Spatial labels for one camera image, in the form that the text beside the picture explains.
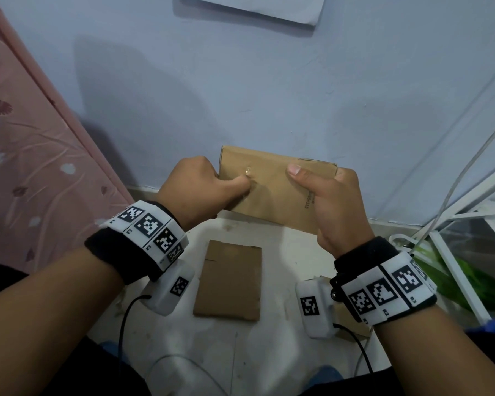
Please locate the person's right hand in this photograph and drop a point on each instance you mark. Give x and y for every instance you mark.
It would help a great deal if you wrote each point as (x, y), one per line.
(338, 210)

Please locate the person's left hand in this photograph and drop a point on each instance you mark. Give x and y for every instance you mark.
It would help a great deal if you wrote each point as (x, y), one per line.
(194, 189)

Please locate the clear packing tape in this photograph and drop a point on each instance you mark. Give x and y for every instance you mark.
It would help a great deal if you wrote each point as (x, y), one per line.
(248, 171)

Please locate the taped brown cardboard box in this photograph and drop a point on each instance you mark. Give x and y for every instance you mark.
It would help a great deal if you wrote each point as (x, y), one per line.
(229, 280)

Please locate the person's left forearm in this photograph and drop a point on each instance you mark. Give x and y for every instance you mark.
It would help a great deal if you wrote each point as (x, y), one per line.
(45, 325)

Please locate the person's right forearm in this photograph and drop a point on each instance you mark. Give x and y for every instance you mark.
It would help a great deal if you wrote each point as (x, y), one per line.
(437, 358)

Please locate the person's right blue shoe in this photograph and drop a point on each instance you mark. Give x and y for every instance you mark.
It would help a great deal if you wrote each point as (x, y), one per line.
(324, 375)

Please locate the left wrist marker band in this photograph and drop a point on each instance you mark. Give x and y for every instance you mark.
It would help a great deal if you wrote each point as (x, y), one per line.
(148, 226)

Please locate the wrist marker band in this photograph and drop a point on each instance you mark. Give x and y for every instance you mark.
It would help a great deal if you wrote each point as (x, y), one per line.
(148, 226)
(387, 284)

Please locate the right wrist marker band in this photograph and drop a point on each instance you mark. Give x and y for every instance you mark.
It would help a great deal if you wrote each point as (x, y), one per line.
(387, 284)

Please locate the white metal rack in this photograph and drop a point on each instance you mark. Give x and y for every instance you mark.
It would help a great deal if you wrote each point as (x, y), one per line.
(458, 272)

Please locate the crumpled clear tape wad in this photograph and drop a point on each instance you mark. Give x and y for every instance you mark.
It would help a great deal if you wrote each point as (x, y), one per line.
(119, 303)

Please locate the green plastic bag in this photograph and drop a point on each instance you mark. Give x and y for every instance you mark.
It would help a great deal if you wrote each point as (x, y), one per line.
(474, 280)

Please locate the pink floral bedsheet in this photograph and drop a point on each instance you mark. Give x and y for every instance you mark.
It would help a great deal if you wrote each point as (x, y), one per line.
(37, 160)

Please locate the blue plastic bin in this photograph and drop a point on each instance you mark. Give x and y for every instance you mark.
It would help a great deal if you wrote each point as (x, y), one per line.
(493, 327)

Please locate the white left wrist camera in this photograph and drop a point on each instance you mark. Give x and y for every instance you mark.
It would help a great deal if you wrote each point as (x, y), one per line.
(169, 292)

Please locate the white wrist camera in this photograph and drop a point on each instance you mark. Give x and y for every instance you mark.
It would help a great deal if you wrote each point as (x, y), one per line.
(313, 313)
(169, 292)

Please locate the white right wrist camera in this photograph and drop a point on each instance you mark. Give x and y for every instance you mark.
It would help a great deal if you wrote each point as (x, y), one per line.
(313, 313)

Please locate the white paper wall note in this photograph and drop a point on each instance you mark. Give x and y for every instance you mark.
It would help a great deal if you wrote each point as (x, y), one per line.
(264, 4)

